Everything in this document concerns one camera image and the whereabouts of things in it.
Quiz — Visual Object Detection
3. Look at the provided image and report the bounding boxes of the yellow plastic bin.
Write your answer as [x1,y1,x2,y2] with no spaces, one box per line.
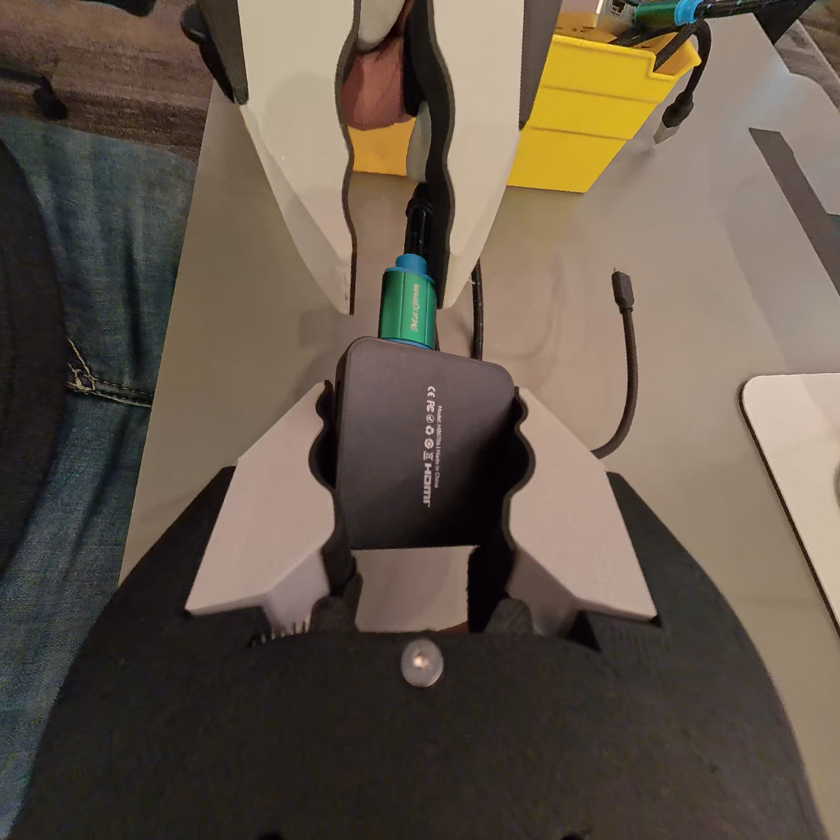
[348,0,703,195]

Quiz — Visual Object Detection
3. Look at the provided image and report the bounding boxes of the person's left hand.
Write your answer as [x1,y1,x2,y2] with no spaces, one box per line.
[339,24,413,132]

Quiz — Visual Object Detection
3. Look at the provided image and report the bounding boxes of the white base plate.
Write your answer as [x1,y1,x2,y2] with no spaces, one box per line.
[742,374,840,631]

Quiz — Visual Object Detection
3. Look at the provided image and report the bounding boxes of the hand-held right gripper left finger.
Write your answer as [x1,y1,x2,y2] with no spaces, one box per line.
[182,381,358,620]

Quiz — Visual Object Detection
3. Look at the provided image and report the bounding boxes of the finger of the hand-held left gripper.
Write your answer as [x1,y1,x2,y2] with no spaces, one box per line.
[398,0,565,312]
[231,0,362,319]

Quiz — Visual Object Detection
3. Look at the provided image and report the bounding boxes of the thin black usb-c cable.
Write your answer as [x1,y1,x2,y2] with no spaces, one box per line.
[591,269,644,463]

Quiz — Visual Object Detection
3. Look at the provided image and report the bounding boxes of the black braided hdmi cable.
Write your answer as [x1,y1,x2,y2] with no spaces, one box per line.
[565,0,716,132]
[376,112,487,358]

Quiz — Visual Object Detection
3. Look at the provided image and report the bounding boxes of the black hdmi adapter box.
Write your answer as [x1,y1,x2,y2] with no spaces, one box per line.
[334,338,517,552]

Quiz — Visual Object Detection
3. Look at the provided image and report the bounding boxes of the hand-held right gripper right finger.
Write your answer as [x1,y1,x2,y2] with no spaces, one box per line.
[502,384,660,620]

